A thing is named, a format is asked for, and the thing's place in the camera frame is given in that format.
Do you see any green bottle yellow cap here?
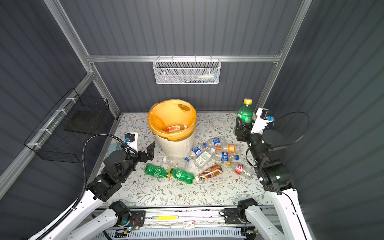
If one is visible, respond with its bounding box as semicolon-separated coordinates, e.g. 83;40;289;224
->
234;99;253;135

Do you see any red label clear bottle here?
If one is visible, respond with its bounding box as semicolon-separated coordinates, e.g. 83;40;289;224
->
227;162;255;179

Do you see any brown cola bottle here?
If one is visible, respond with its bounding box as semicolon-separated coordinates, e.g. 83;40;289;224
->
195;165;223;182

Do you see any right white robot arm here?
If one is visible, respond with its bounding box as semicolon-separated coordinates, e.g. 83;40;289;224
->
235;111;312;240

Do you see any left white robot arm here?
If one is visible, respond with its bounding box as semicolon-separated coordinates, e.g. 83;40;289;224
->
31;133;156;240

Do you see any cream ribbed waste bin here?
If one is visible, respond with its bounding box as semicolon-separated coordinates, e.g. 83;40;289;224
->
156;132;195;158

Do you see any orange plastic bin liner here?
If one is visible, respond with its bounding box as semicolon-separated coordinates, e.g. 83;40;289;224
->
147;99;197;141

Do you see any left green soda bottle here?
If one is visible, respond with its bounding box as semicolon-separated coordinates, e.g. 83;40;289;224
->
144;164;171;179

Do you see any green soda bottle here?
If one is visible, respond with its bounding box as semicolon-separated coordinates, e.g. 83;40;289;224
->
144;164;171;179
167;168;195;185

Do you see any teal desk calculator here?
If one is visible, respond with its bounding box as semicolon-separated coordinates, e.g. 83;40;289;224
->
107;143;122;156

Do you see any clear bottle white cap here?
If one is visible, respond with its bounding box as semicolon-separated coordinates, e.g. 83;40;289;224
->
163;157;190;169

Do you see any pepsi label clear bottle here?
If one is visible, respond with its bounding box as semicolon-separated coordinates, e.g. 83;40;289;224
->
214;152;240;162

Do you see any right green soda bottle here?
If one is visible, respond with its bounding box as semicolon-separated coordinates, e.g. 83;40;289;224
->
167;168;195;185

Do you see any blue label water bottle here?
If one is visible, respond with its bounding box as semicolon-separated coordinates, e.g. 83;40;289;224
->
189;143;208;159

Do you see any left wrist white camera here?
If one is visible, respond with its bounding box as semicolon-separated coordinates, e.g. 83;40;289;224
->
124;132;138;151

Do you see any wrist white camera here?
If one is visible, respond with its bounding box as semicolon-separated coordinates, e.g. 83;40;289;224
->
251;108;275;135
124;132;138;151

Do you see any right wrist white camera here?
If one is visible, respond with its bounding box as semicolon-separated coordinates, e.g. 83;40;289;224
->
251;108;275;135

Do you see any yellow tool on rail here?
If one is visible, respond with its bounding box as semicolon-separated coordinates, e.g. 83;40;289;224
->
152;216;179;221

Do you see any white wire wall basket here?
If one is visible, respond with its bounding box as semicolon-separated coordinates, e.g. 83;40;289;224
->
153;59;222;85

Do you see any black wire side basket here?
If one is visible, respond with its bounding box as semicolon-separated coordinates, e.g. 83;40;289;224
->
24;89;110;163

